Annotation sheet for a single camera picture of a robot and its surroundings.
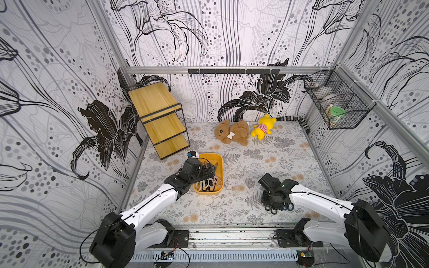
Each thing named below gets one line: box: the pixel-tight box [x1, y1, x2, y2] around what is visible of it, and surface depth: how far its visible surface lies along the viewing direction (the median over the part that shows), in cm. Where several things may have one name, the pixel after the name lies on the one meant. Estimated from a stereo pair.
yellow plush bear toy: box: [251, 113, 277, 141], surface depth 111 cm
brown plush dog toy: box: [214, 119, 249, 146], surface depth 106 cm
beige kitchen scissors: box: [195, 178, 210, 191], surface depth 88 cm
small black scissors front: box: [264, 205, 279, 215], surface depth 82 cm
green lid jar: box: [325, 103, 346, 126], surface depth 81 cm
